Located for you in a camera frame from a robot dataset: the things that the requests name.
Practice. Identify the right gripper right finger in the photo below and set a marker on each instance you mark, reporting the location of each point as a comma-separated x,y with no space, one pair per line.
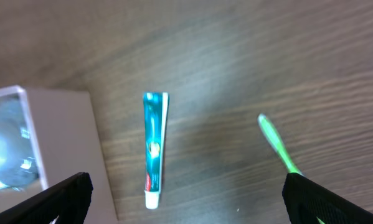
308,202

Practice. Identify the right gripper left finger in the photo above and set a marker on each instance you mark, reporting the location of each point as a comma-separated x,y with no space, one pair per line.
64,203

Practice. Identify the clear pump bottle dark liquid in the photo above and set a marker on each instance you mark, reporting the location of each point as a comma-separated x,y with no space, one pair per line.
18,167

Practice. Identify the green toothbrush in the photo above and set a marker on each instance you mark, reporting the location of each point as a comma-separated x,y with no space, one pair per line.
274,139

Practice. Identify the teal toothpaste tube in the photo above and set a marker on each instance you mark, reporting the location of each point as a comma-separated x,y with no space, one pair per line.
155,118

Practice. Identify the white cardboard box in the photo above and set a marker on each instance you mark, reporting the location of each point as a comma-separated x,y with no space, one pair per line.
65,141

